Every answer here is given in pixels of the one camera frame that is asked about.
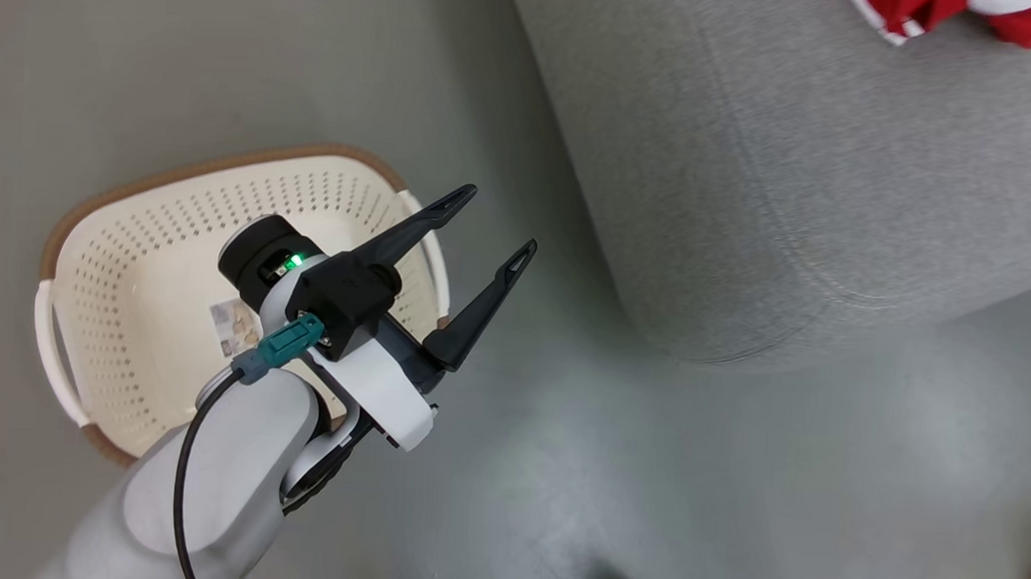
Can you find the white and grey left robot arm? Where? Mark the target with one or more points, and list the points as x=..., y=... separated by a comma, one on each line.
x=239, y=451

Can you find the white garment with red stripes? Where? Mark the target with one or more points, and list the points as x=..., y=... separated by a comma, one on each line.
x=910, y=11

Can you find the cream perforated plastic laundry basket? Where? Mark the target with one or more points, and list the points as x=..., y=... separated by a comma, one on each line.
x=151, y=265

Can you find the grey fabric sofa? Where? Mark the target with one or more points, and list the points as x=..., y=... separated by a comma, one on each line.
x=791, y=162

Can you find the printed basket sticker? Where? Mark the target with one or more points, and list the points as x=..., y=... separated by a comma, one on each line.
x=231, y=329

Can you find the white and grey left gripper body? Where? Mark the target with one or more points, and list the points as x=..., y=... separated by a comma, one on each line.
x=381, y=388

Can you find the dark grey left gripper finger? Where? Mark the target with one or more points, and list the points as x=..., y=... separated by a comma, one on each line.
x=414, y=228
x=475, y=322

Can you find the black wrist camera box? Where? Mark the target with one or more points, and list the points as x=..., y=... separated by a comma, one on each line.
x=341, y=295

